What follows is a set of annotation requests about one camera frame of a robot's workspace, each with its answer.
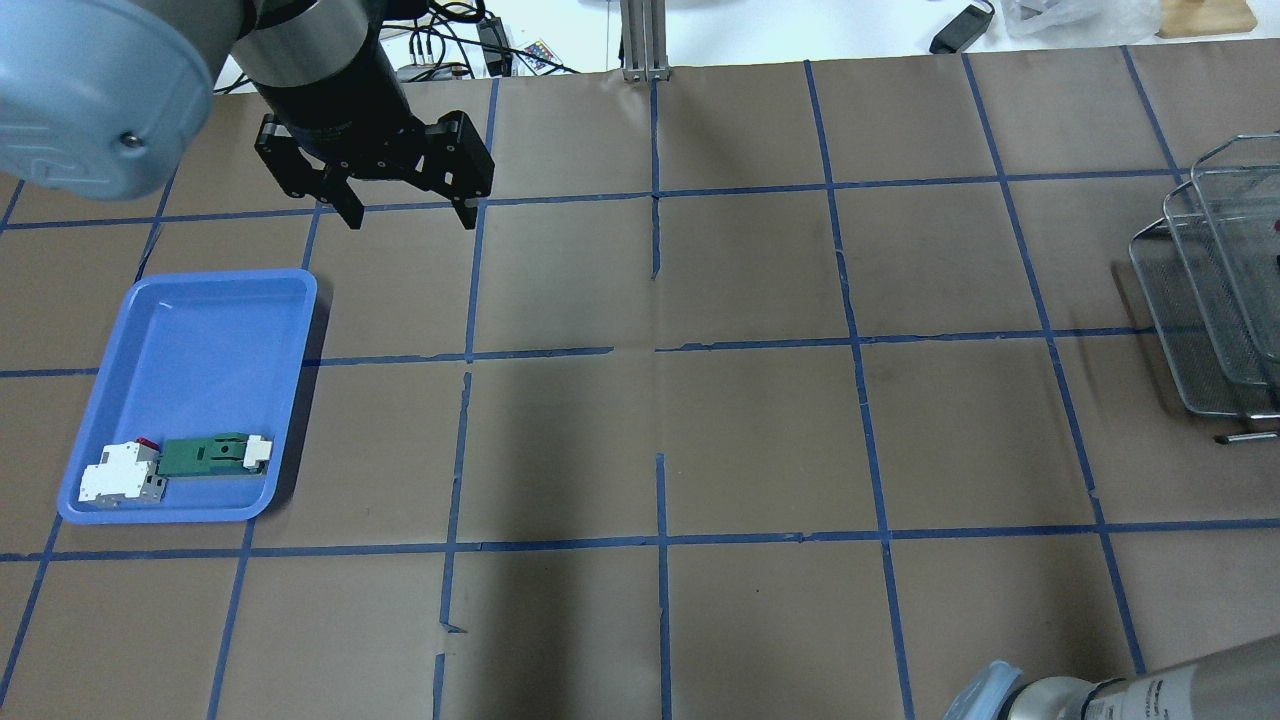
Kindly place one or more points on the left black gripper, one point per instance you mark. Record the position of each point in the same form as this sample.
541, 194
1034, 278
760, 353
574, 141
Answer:
345, 105

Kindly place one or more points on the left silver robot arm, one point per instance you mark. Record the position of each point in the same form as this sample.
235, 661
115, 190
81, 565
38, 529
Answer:
103, 99

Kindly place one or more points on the green white terminal block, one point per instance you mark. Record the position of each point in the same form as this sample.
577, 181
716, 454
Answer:
224, 455

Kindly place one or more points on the blue plastic tray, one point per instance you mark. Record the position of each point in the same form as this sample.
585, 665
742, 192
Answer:
191, 354

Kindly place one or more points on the white circuit breaker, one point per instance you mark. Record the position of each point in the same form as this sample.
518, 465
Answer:
128, 472

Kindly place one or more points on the black power adapter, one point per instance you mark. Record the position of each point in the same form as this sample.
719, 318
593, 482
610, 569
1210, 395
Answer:
962, 31

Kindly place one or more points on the clear plastic bag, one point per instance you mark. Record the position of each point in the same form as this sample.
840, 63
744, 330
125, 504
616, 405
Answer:
1083, 22

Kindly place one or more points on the wooden board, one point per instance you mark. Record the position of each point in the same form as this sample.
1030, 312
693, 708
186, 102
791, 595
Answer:
1196, 19

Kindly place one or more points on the aluminium profile post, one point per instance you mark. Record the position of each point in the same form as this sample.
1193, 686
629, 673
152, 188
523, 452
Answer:
644, 56

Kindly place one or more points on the silver wire mesh shelf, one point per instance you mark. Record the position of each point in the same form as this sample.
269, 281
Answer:
1208, 272

